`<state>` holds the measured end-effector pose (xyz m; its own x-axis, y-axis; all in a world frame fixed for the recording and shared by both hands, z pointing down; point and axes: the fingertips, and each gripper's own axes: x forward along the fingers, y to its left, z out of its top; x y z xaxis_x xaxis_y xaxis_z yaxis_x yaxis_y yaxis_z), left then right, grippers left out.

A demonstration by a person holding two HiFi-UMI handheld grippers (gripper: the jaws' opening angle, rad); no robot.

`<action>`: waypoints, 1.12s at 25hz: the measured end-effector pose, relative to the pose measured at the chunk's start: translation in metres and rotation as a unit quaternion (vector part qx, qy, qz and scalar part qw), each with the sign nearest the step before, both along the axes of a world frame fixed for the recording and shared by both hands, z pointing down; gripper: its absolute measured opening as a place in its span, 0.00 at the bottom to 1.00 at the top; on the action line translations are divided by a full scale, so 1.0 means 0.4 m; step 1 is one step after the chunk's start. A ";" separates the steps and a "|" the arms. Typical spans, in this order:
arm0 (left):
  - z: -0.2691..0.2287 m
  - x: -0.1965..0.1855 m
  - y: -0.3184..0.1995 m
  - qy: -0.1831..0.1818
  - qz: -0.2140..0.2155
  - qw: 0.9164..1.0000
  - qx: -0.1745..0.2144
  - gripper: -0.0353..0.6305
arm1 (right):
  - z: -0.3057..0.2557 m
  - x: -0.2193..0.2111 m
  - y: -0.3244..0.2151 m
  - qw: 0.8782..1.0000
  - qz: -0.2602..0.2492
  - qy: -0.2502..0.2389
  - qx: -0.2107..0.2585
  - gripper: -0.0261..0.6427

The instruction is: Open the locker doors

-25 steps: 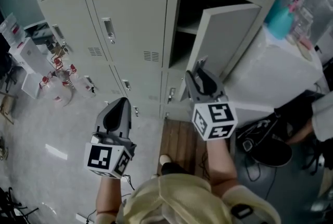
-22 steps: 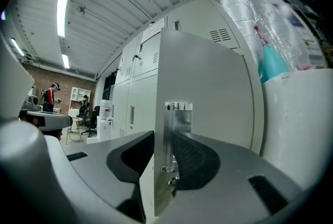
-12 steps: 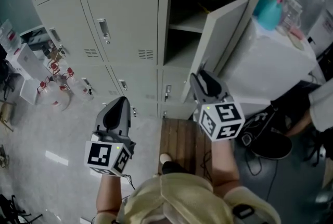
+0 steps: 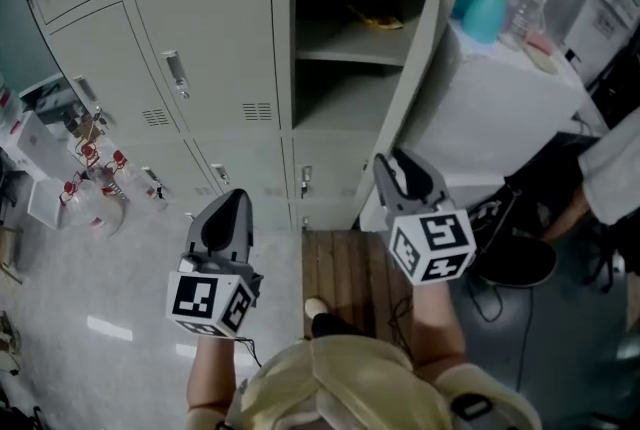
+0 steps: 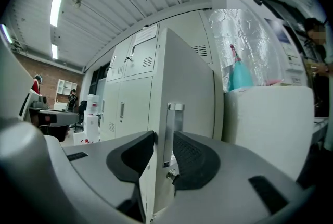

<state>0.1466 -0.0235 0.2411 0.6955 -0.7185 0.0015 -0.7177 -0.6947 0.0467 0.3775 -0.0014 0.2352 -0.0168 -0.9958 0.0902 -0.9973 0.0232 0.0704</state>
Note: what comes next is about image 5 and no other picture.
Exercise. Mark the round ceiling fixture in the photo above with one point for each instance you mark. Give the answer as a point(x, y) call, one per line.
point(76, 1)

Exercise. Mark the white cabinet door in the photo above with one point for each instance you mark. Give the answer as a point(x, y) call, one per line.
point(190, 82)

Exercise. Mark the fluorescent ceiling light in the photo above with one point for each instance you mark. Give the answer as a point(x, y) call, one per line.
point(6, 32)
point(59, 0)
point(54, 51)

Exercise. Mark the grey metal locker cabinet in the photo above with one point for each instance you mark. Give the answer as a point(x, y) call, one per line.
point(135, 103)
point(141, 61)

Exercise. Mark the white water dispenser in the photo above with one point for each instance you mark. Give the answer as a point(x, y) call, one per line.
point(91, 124)

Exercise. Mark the blue wall poster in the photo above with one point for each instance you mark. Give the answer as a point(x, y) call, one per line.
point(277, 31)

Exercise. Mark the teal bottle with pink cap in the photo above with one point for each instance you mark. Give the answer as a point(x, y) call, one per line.
point(240, 74)

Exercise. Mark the white wall notice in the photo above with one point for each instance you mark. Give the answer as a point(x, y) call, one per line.
point(292, 57)

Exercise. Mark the black office chair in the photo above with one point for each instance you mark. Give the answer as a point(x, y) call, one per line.
point(79, 113)

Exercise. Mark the white paper notice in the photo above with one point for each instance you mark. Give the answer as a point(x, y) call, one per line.
point(147, 34)

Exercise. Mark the silver foil wrapped duct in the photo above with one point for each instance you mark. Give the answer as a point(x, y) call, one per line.
point(242, 35)

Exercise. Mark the water cooler bottle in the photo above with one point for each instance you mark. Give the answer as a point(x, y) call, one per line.
point(92, 103)

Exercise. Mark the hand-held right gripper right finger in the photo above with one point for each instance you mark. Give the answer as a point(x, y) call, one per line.
point(200, 165)

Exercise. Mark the white shelf unit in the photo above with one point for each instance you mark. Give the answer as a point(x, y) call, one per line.
point(66, 87)

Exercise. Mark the white foam box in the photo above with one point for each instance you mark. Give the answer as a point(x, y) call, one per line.
point(268, 118)

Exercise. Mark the black framed window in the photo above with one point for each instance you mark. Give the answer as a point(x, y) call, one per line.
point(99, 79)

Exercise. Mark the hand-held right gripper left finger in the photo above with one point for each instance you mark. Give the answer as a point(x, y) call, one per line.
point(130, 160)

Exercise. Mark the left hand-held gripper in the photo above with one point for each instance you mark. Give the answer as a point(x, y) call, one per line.
point(39, 103)

